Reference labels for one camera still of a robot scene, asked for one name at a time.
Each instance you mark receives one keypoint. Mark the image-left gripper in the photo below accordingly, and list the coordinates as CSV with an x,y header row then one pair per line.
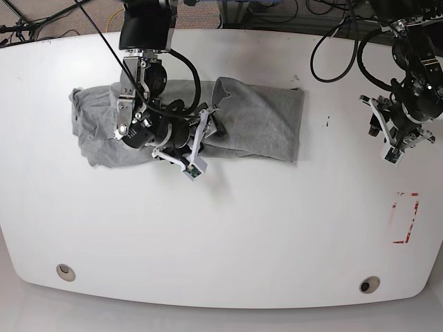
x,y
184,140

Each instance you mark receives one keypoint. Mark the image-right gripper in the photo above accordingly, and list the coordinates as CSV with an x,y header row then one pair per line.
x,y
393,121

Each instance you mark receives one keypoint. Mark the grey printed T-shirt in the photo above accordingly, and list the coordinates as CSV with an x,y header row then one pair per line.
x,y
260,121

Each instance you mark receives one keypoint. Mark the red tape rectangle marking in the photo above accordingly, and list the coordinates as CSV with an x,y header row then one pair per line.
x,y
402,218

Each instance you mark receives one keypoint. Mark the black tripod legs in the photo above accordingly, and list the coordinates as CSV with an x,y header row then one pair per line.
x,y
26,31

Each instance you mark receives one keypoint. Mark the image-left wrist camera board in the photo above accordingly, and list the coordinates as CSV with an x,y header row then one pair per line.
x,y
192,171

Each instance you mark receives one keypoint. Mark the grey metal frame leg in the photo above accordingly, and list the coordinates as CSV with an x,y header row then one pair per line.
x,y
234,14

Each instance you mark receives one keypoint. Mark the right table cable grommet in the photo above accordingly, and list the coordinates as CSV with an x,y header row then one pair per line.
x,y
369,285

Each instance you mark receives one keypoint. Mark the table cable grommet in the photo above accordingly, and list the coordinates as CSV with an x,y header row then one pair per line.
x,y
65,272
369,285

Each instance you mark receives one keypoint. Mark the left table cable grommet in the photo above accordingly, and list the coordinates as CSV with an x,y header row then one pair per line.
x,y
65,272

